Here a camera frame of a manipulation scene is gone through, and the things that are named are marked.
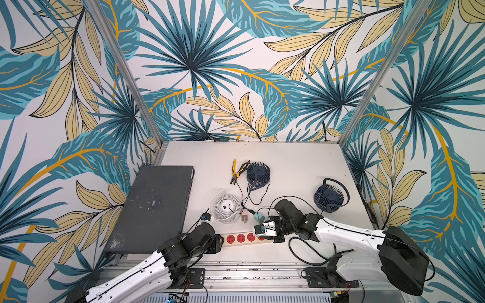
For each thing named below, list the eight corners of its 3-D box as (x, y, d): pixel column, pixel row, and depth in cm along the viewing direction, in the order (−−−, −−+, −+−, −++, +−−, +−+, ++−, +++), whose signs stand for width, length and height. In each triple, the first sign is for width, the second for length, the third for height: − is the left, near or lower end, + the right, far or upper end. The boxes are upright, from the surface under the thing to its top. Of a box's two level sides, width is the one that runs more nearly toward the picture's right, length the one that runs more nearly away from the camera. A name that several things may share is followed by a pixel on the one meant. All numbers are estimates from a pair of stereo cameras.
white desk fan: (210, 223, 88) (208, 217, 82) (213, 197, 96) (211, 190, 91) (242, 223, 88) (242, 217, 82) (242, 197, 97) (242, 190, 91)
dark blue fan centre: (246, 191, 100) (247, 181, 93) (246, 168, 110) (247, 158, 102) (269, 191, 100) (272, 181, 93) (267, 168, 110) (269, 158, 103)
